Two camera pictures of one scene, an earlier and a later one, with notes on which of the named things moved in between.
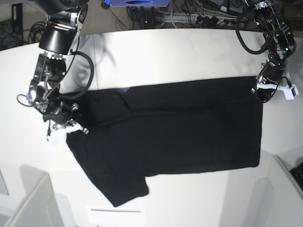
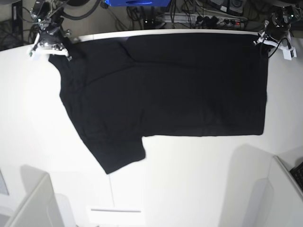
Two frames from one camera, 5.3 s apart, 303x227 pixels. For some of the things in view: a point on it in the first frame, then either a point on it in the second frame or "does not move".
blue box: x=143 y=3 does not move
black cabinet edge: x=17 y=30 does not move
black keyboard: x=297 y=172 does not move
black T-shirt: x=137 y=132 -> x=120 y=88
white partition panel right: x=288 y=208 does not move
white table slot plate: x=115 y=210 does not move
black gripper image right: x=271 y=73 -> x=277 y=27
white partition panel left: x=39 y=207 does not move
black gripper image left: x=62 y=113 -> x=50 y=36
